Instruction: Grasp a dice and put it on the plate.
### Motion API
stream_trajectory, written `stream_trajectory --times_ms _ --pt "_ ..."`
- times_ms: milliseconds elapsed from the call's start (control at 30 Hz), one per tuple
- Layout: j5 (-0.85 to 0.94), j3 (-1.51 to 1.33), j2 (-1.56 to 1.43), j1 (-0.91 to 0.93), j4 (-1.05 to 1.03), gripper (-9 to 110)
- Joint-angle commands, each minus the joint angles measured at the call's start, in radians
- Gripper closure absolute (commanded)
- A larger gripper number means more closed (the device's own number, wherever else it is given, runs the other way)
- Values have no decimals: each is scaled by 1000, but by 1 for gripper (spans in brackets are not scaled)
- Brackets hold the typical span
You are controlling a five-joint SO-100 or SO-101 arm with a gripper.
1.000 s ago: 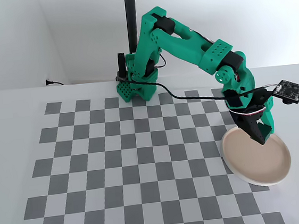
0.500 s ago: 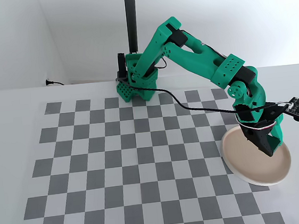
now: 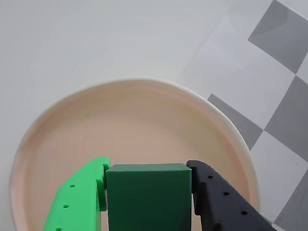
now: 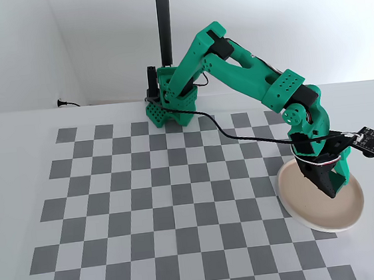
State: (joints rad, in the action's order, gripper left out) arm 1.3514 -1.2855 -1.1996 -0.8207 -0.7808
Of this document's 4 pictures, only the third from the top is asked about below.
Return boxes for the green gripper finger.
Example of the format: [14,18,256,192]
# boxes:
[43,156,112,231]

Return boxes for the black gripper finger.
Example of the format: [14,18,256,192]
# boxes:
[186,160,279,231]

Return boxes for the dark green dice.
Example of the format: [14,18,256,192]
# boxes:
[105,163,193,231]

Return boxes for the beige round plate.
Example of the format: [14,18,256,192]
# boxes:
[9,77,262,231]

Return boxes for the grey checkerboard mat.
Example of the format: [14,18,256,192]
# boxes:
[175,0,308,231]

